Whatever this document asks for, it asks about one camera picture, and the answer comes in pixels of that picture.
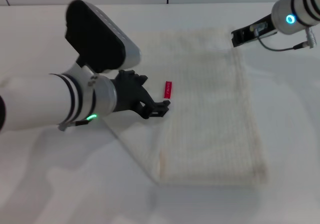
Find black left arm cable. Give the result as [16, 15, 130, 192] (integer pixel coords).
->
[57, 119, 89, 132]

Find white ribbed towel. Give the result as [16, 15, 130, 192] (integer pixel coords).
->
[99, 27, 270, 189]

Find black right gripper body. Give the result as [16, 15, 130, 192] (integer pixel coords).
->
[239, 13, 279, 45]

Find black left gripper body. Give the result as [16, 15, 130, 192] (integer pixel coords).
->
[112, 69, 158, 118]

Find grey right gripper cable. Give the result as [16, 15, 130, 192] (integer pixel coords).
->
[253, 25, 319, 52]

